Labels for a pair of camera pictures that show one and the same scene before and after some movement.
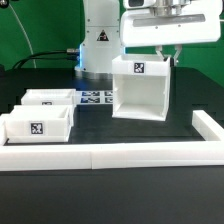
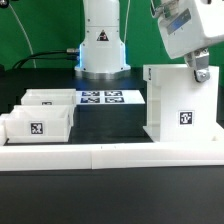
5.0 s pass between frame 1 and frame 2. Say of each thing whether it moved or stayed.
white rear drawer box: stayed
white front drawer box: stayed
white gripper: moved
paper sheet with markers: stayed
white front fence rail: stayed
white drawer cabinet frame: moved
